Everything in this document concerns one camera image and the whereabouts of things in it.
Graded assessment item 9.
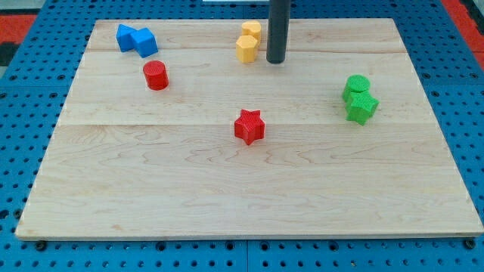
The light wooden board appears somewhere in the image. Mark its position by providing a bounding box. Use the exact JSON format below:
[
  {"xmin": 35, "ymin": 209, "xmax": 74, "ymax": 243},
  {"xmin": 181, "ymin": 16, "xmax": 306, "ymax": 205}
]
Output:
[{"xmin": 15, "ymin": 18, "xmax": 483, "ymax": 241}]

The red star block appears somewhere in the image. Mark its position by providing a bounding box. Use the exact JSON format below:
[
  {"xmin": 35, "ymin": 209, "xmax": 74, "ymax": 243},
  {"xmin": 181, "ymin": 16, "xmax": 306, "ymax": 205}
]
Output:
[{"xmin": 234, "ymin": 109, "xmax": 265, "ymax": 145}]

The yellow hexagon block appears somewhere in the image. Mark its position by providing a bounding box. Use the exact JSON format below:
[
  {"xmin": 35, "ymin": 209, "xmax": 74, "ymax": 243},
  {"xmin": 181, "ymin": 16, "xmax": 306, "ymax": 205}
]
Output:
[{"xmin": 236, "ymin": 36, "xmax": 258, "ymax": 63}]

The red cylinder block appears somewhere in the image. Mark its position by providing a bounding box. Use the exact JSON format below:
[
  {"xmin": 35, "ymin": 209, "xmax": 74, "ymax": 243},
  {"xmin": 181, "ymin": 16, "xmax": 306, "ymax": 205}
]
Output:
[{"xmin": 143, "ymin": 60, "xmax": 169, "ymax": 91}]

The yellow heart block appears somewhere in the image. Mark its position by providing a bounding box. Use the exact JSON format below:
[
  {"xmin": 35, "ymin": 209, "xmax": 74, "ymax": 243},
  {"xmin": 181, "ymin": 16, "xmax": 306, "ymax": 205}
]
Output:
[{"xmin": 241, "ymin": 20, "xmax": 262, "ymax": 44}]

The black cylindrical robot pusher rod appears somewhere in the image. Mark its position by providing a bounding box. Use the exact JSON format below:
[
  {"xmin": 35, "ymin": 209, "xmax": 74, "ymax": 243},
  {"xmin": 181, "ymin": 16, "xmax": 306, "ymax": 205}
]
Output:
[{"xmin": 266, "ymin": 0, "xmax": 290, "ymax": 64}]

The green star block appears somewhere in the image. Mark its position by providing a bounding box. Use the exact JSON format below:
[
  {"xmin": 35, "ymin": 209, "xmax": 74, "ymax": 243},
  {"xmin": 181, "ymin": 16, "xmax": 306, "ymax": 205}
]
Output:
[{"xmin": 345, "ymin": 91, "xmax": 380, "ymax": 125}]

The green cylinder block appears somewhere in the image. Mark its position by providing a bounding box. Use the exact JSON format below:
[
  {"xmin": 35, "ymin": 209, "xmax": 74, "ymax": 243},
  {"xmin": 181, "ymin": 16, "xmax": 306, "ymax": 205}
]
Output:
[{"xmin": 342, "ymin": 74, "xmax": 371, "ymax": 102}]

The blue cube block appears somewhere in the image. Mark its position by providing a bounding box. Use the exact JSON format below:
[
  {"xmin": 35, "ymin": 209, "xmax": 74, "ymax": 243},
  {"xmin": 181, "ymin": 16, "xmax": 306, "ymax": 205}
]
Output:
[{"xmin": 130, "ymin": 28, "xmax": 158, "ymax": 58}]

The blue triangle block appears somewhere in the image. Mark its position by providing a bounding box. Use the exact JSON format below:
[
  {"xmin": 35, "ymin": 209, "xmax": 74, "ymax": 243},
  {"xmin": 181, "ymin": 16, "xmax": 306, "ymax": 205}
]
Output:
[{"xmin": 116, "ymin": 24, "xmax": 136, "ymax": 52}]

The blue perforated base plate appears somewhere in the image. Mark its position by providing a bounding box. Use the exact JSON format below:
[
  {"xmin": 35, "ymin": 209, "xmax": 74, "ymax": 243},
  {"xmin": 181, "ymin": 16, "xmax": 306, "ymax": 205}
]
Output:
[{"xmin": 1, "ymin": 1, "xmax": 483, "ymax": 271}]

